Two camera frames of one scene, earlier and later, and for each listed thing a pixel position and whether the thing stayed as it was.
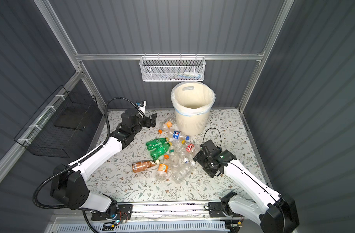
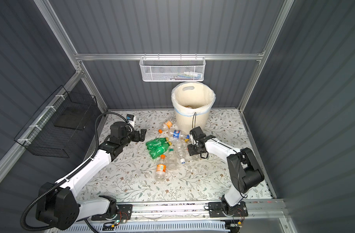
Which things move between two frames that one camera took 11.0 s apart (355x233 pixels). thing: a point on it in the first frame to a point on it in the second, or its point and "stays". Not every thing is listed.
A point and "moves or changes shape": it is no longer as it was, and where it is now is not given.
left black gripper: [146, 120] to [136, 138]
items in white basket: [184, 75] stays
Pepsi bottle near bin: [178, 135] stays
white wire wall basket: [169, 69] stays
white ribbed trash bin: [192, 101] stays
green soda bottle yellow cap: [160, 152] stays
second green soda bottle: [154, 143] stays
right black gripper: [209, 171] to [191, 151]
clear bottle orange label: [162, 171] moves or changes shape
